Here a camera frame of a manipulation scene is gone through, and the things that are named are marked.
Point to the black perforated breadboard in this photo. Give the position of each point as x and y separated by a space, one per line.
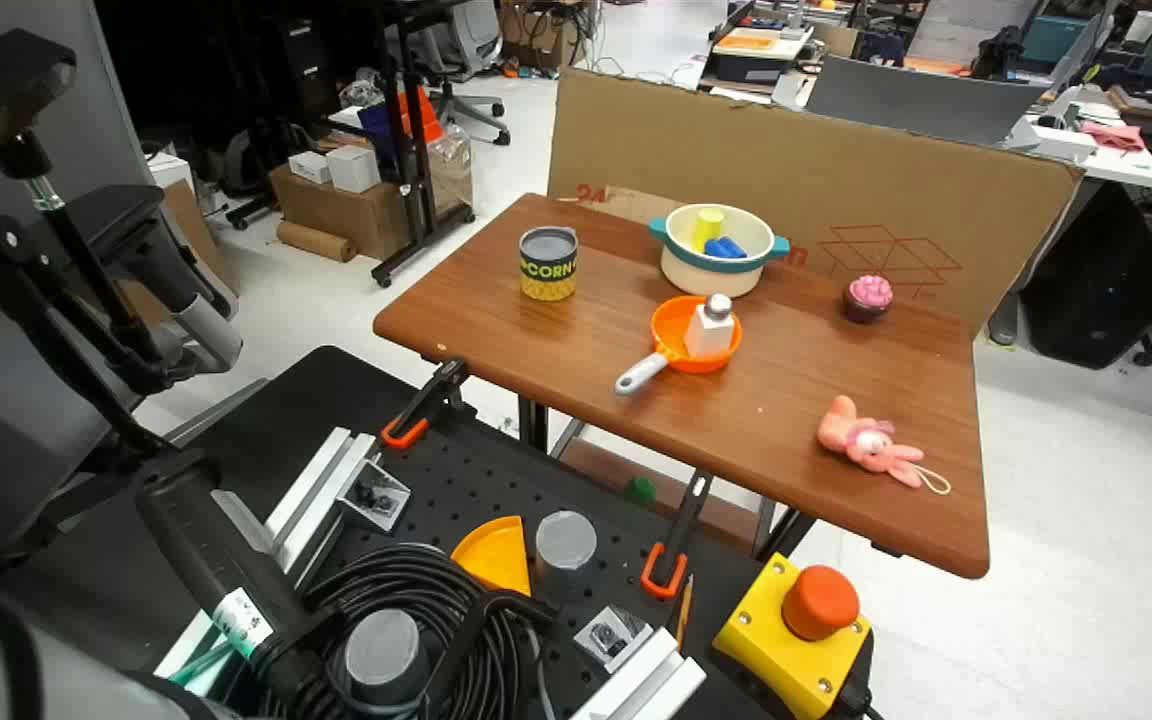
470 481

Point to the silver metal ball object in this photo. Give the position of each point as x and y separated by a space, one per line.
713 325

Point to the yellow toy block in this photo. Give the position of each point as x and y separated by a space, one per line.
710 226

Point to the pink plush bunny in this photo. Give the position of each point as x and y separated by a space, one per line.
859 437

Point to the yellow box orange stop button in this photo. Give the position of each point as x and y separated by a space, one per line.
791 640

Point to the brown cardboard box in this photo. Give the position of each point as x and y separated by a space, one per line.
361 205

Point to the pink cupcake toy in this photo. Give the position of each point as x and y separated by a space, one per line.
868 299

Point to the blue toy block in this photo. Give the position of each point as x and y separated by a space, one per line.
725 244

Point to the yellow green corn can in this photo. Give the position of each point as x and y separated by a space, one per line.
551 267

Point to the grey cylinder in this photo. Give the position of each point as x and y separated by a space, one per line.
565 541
381 652

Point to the green ball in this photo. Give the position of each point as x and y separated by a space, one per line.
640 490

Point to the brown cardboard panel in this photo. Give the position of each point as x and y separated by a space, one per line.
791 164

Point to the black office chair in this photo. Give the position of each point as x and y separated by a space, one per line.
1099 284

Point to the aluminium extrusion rail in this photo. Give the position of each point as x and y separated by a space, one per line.
319 485
648 682

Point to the orange wedge-shaped holder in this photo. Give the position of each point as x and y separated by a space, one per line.
498 559

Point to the white pot teal rim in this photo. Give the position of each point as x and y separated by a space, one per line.
710 273

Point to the orange black bar clamp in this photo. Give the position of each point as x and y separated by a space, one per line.
679 532
425 400

